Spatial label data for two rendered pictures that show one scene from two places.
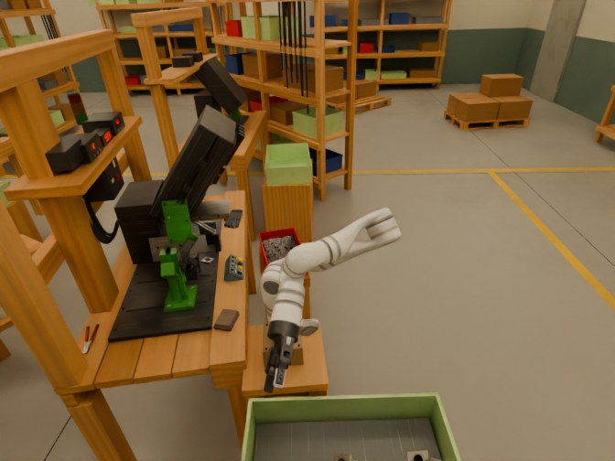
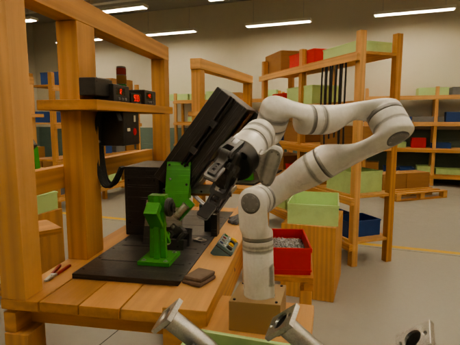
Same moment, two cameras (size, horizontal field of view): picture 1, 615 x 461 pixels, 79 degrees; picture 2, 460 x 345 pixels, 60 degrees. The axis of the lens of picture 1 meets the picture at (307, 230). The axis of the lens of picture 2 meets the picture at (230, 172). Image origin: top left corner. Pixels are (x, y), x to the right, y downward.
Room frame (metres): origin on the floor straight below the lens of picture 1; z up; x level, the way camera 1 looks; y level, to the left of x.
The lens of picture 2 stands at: (-0.10, -0.15, 1.46)
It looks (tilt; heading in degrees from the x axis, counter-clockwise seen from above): 7 degrees down; 17
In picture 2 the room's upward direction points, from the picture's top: straight up
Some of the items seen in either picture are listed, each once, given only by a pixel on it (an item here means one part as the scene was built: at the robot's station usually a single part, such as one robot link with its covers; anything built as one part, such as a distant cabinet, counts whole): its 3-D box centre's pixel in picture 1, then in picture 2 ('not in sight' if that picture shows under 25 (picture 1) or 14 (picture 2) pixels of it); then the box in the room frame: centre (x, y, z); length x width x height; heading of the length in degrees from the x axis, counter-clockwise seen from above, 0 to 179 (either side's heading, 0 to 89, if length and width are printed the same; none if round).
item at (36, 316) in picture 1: (91, 181); (112, 139); (1.61, 0.99, 1.36); 1.49 x 0.09 x 0.97; 7
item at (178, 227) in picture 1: (178, 218); (179, 183); (1.59, 0.62, 1.17); 0.13 x 0.12 x 0.20; 7
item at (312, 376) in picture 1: (285, 355); (258, 328); (1.02, 0.11, 0.83); 0.32 x 0.32 x 0.04; 3
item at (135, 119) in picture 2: (101, 177); (120, 128); (1.52, 0.89, 1.42); 0.17 x 0.12 x 0.15; 7
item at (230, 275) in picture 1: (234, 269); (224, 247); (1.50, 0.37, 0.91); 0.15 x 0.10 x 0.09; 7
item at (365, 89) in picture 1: (358, 95); (406, 184); (8.24, -1.17, 0.22); 1.20 x 0.80 x 0.44; 127
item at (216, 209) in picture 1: (192, 211); (196, 189); (1.74, 0.60, 1.11); 0.39 x 0.16 x 0.03; 97
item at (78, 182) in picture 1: (89, 148); (119, 108); (1.62, 0.95, 1.52); 0.90 x 0.25 x 0.04; 7
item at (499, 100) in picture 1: (488, 101); not in sight; (6.81, -3.29, 0.37); 1.20 x 0.80 x 0.74; 95
